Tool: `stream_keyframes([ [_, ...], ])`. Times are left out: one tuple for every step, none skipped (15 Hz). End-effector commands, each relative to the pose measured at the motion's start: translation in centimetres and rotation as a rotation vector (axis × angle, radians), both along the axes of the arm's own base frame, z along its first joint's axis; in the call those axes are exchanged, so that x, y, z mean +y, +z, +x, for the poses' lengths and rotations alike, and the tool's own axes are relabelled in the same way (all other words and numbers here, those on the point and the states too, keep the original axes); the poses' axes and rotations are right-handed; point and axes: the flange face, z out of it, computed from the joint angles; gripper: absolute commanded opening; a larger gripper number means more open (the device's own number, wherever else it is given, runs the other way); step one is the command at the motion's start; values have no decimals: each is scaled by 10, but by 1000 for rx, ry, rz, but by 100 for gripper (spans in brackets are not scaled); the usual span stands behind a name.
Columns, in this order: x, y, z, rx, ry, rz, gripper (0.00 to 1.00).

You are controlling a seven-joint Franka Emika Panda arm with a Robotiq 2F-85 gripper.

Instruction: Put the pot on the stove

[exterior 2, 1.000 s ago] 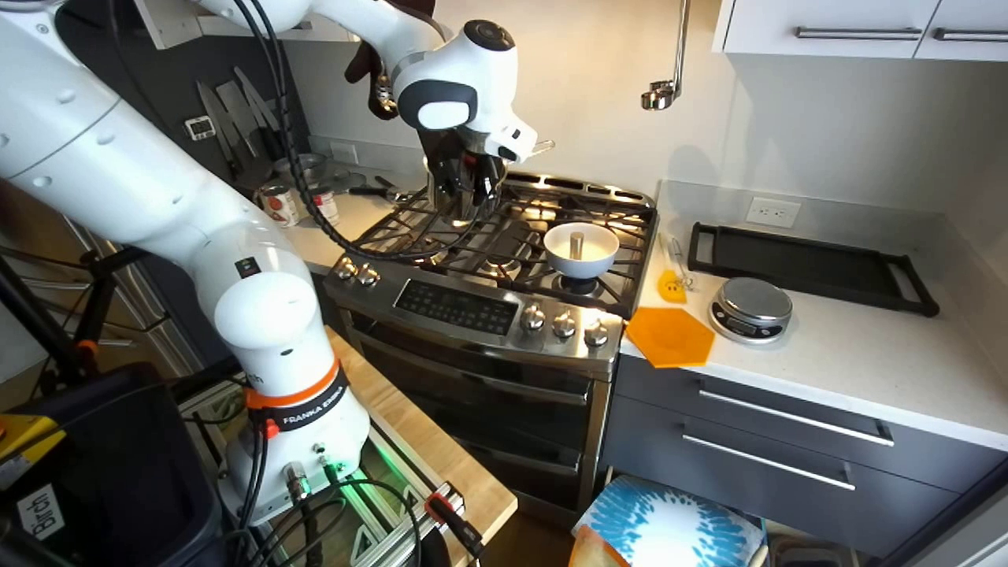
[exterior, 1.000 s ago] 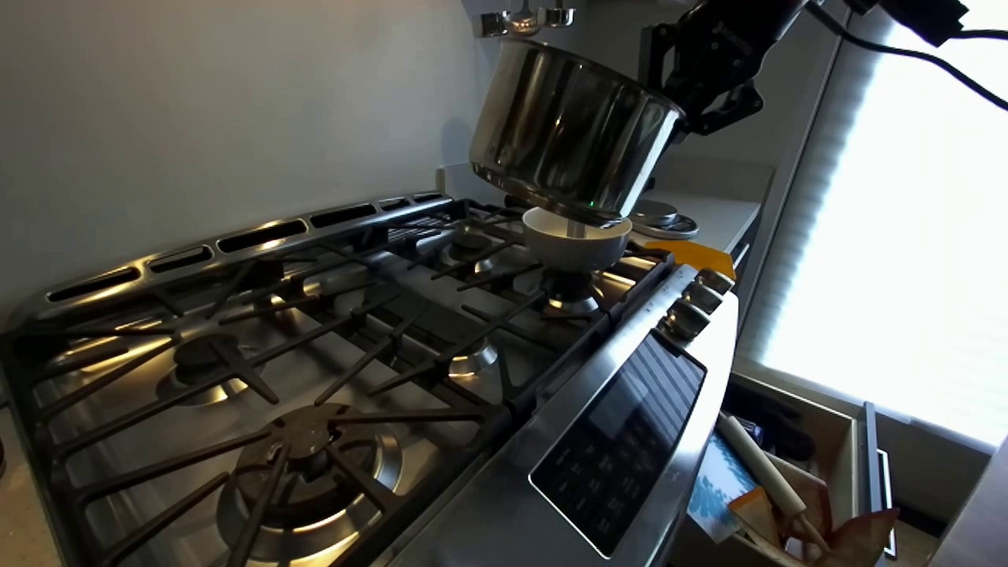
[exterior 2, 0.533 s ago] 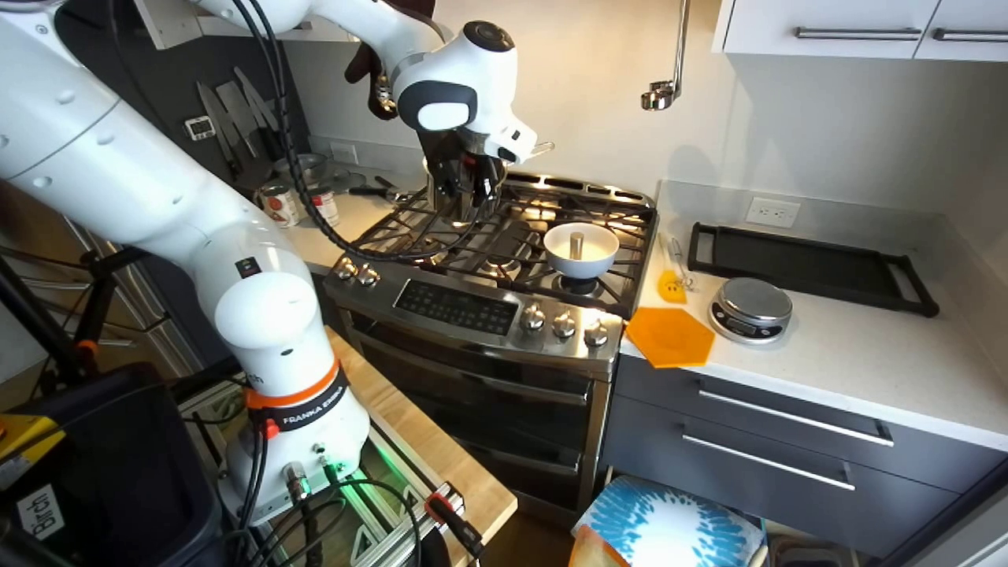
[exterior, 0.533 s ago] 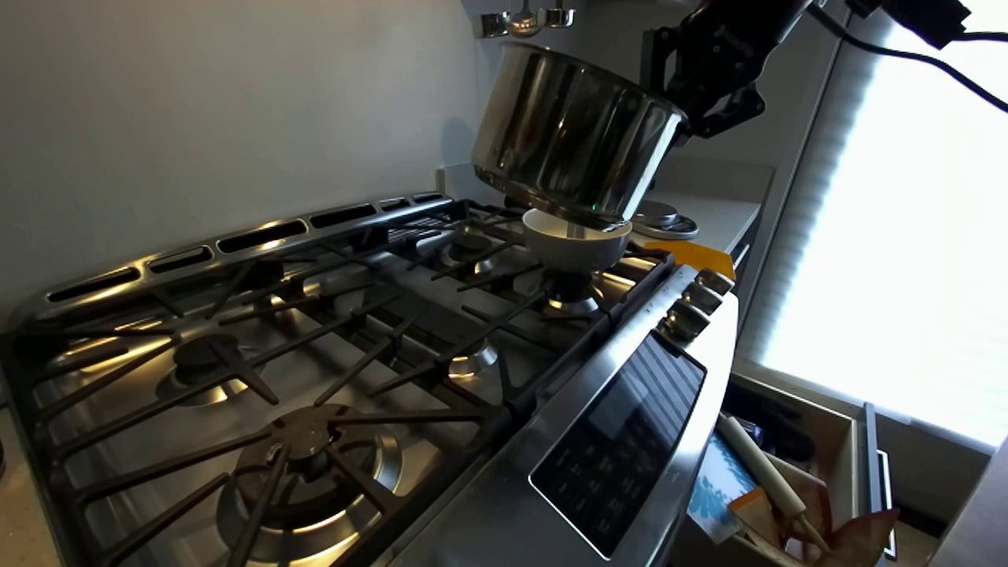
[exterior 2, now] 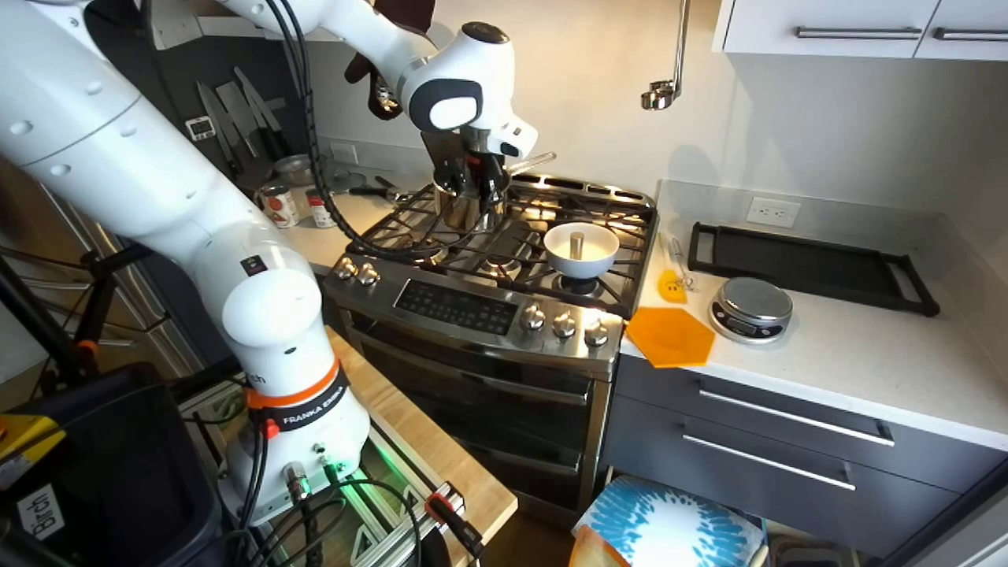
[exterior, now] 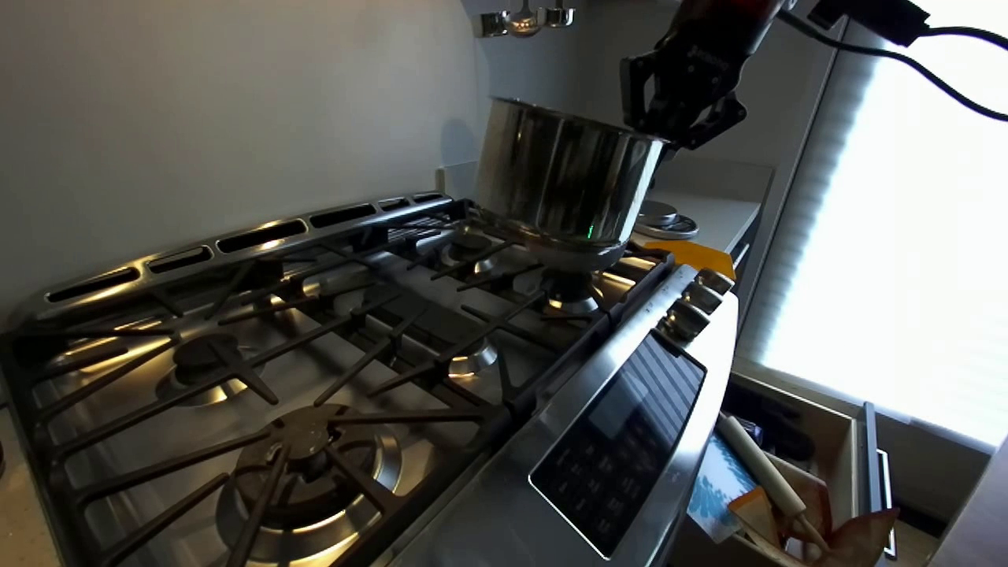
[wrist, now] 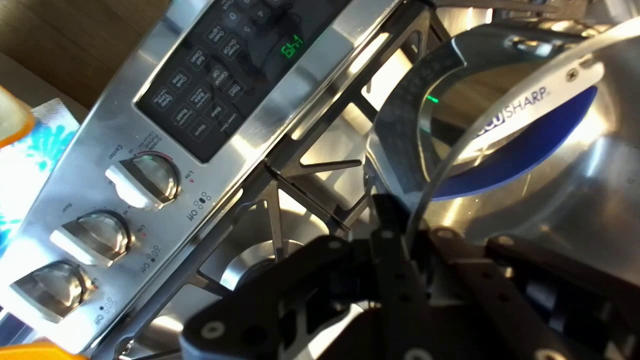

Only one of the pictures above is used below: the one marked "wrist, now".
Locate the black touch control panel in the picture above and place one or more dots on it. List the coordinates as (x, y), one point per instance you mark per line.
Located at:
(221, 73)

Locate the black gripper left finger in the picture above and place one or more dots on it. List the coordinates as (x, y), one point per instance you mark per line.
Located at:
(400, 293)

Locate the stainless steel pot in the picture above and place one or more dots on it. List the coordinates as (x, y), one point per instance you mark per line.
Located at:
(587, 200)

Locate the silver stove knob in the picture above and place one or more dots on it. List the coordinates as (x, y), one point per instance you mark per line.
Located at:
(51, 286)
(93, 237)
(150, 176)

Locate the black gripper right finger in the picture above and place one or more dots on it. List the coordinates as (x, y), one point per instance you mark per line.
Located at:
(507, 300)

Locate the stainless steel gas stove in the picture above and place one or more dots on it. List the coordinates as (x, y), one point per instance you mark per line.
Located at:
(87, 187)

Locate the round gas burner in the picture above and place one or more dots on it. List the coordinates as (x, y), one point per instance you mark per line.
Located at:
(256, 261)

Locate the orange-edged beige pot holder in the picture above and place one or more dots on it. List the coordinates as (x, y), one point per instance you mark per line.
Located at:
(13, 116)

